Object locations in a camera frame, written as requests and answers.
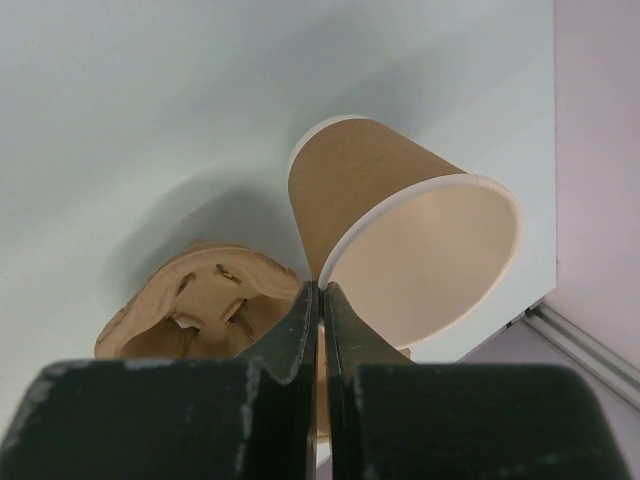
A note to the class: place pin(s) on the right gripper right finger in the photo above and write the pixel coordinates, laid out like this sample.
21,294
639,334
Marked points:
392,418

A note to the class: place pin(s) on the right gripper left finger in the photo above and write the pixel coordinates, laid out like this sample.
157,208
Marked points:
249,417

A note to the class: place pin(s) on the brown paper cup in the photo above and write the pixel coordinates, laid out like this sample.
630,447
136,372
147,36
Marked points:
415,242

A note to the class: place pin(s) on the pulp cup carrier tray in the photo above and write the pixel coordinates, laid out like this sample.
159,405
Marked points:
214,300

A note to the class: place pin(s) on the aluminium frame post right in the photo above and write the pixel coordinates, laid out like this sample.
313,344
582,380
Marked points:
605,366

